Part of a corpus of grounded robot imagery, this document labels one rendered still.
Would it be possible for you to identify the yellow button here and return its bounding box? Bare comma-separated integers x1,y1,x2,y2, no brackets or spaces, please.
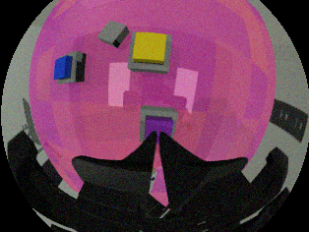
127,32,173,74

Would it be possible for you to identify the purple button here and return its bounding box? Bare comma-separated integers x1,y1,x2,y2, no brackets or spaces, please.
139,105,179,145

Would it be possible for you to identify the blue button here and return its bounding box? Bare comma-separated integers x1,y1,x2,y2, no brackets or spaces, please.
54,50,87,85

